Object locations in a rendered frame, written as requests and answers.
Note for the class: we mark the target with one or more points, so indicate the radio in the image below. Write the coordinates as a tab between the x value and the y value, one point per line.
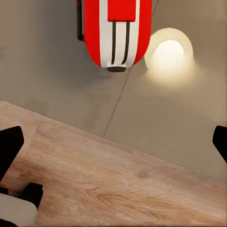
117	32

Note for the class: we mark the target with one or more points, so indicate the coffee table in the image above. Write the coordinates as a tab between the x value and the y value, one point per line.
167	105

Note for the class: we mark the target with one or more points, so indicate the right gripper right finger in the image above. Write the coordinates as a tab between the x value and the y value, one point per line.
220	141

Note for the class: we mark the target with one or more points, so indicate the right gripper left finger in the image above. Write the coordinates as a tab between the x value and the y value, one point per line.
11	141

